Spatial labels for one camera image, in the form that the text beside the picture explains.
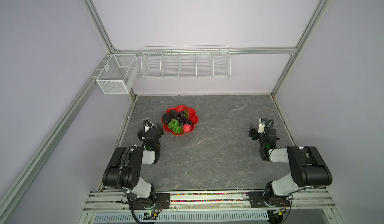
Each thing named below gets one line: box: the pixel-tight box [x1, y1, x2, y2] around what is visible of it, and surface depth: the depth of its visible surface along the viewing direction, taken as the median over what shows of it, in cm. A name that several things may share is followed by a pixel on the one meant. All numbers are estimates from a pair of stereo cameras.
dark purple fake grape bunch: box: [176, 111, 194, 126], surface depth 103 cm
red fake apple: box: [183, 124, 192, 133], surface depth 96 cm
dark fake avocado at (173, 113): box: [169, 109, 178, 119], surface depth 103 cm
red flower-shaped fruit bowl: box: [161, 119, 196, 136], surface depth 98 cm
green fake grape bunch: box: [168, 118, 183, 134], surface depth 98 cm
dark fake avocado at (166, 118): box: [162, 112, 172, 125], surface depth 101 cm
